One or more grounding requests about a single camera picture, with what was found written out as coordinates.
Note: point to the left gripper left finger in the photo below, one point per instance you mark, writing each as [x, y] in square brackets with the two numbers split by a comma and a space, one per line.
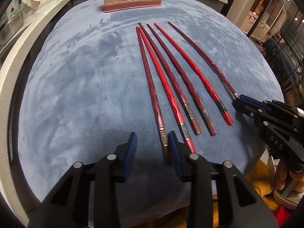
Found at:
[129, 155]

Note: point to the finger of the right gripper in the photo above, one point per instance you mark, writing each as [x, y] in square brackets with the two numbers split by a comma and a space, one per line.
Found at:
[254, 103]
[245, 107]

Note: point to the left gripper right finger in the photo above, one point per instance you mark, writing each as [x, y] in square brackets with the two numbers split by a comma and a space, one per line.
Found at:
[174, 144]

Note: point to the dark red chopstick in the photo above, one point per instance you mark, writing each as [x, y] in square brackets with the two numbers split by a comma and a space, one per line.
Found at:
[155, 103]
[208, 60]
[180, 94]
[188, 83]

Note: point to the person's right hand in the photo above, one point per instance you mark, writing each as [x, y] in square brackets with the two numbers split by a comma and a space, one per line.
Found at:
[283, 176]

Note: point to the bright red chopstick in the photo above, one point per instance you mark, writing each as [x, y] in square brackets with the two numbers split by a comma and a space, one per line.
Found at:
[172, 100]
[202, 77]

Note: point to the blue plush table cloth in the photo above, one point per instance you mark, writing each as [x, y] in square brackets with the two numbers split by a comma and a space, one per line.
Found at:
[87, 91]

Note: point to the steel pot by sink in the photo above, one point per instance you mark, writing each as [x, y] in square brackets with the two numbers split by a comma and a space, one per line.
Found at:
[11, 28]

